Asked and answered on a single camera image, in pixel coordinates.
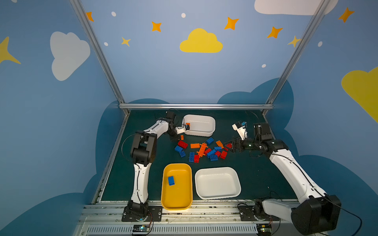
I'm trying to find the blue 2x3 lego brick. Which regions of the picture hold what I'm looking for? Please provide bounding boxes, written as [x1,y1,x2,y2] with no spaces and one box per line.
[175,146,183,152]

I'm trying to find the red cube brick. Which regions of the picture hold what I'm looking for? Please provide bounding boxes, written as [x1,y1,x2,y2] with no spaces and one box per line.
[194,155,200,163]

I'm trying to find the red 2x4 lego brick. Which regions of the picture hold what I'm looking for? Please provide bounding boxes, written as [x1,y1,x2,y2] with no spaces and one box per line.
[178,141,188,149]

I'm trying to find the blue 2x4 brick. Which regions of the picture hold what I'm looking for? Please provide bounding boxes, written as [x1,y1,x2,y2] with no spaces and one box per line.
[189,152,195,163]

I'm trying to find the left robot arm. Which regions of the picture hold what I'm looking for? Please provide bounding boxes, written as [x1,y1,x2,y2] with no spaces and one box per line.
[127,112,190,217]

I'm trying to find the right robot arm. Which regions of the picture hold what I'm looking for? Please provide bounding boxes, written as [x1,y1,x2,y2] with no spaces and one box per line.
[229,122,341,236]

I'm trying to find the red sloped brick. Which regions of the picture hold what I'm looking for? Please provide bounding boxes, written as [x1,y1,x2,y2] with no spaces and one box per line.
[220,151,228,159]

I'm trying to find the orange 2x4 plate right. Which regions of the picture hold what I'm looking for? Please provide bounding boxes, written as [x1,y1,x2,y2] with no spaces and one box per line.
[216,141,224,148]

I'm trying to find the far white plastic bin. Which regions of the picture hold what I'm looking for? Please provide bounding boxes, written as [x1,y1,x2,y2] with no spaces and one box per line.
[183,115,216,137]

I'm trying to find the white plastic bin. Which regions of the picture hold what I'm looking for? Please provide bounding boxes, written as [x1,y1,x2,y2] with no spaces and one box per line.
[183,115,216,137]
[195,167,242,200]

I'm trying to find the blue 2x2 open brick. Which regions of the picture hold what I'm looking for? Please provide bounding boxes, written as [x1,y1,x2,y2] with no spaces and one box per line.
[210,155,219,161]

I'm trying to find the blue 2x3 brick far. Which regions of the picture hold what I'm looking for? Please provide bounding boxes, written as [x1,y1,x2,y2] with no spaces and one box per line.
[206,137,214,145]

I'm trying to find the red long brick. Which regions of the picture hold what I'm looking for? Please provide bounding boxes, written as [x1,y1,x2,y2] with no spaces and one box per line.
[204,148,212,155]

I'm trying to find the orange lego chassis piece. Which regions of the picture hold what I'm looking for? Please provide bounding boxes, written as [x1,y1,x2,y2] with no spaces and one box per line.
[197,143,208,157]

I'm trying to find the near white plastic bin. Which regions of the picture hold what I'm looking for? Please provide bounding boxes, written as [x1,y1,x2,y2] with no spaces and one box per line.
[195,167,242,200]

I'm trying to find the yellow plastic bin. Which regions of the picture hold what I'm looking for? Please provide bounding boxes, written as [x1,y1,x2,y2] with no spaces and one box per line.
[161,163,193,210]

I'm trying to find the right circuit board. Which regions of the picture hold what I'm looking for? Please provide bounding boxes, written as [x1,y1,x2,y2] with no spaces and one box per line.
[256,224,272,236]

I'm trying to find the circuit board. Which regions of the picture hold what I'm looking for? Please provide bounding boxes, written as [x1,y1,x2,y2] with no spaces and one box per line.
[132,225,150,235]
[256,224,272,236]

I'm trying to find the left circuit board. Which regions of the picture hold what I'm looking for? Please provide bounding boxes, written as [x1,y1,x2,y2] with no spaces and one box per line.
[132,225,150,235]

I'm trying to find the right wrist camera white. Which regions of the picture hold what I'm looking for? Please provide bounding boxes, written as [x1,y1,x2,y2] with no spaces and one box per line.
[232,122,248,141]

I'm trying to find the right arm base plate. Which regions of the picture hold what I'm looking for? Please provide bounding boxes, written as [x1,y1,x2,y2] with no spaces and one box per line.
[237,203,280,221]

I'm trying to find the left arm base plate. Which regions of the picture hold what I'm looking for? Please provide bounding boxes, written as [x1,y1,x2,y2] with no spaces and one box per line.
[121,206,163,222]

